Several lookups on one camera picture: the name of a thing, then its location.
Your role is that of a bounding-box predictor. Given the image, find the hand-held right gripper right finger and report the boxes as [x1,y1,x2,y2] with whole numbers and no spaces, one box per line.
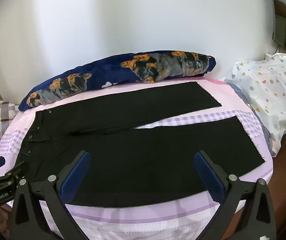
[194,150,277,240]

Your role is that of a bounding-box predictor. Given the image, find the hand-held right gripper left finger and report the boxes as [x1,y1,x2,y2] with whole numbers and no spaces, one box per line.
[9,151,91,240]

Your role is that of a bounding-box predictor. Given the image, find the black pants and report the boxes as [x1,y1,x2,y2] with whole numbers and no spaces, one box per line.
[18,81,267,208]

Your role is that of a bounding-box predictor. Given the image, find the purple checked bed sheet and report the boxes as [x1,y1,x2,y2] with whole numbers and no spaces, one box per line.
[0,76,274,240]

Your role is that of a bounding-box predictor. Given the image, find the navy printed plush blanket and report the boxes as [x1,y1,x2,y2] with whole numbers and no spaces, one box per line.
[18,51,216,112]

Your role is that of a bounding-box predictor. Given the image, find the white dotted cloth cover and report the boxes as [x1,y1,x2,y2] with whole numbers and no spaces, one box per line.
[224,53,286,158]

